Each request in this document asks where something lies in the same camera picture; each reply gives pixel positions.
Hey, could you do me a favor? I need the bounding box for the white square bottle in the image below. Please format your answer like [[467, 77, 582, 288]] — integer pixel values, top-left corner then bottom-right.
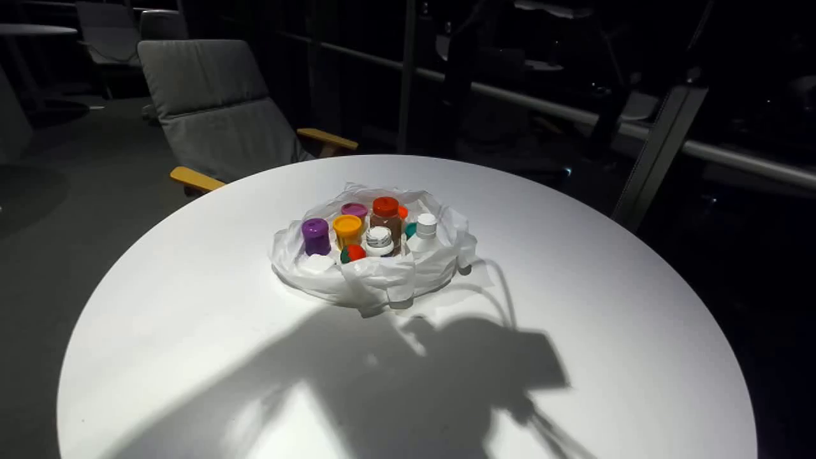
[[413, 214, 439, 250]]

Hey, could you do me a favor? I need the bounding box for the white round pill bottle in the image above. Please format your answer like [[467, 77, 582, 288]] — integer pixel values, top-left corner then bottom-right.
[[364, 227, 394, 256]]

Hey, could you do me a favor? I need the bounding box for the red lid spice jar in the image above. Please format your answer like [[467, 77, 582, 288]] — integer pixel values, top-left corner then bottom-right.
[[369, 197, 399, 227]]

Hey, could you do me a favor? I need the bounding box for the white plastic bag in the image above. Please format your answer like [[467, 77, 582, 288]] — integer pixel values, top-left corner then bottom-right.
[[269, 182, 476, 309]]

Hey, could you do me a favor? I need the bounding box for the teal lid green cup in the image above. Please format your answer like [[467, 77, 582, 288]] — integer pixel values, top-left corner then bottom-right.
[[403, 221, 419, 239]]

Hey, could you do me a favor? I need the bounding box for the yellow lid container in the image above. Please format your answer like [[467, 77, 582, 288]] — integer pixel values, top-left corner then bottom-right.
[[331, 214, 364, 250]]

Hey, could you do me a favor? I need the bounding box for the red strawberry toy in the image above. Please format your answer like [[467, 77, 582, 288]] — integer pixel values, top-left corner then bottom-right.
[[342, 244, 366, 263]]

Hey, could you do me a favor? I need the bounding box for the magenta lid container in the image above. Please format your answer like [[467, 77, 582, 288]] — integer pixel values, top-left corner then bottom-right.
[[342, 202, 366, 218]]

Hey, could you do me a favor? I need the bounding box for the purple bottle with holes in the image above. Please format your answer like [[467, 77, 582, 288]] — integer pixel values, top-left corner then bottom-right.
[[301, 218, 331, 254]]

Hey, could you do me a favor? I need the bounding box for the grey armchair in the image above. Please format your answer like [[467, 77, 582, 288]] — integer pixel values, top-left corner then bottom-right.
[[137, 38, 356, 191]]

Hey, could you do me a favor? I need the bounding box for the metal railing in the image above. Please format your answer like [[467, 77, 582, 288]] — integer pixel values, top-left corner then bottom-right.
[[282, 31, 816, 189]]

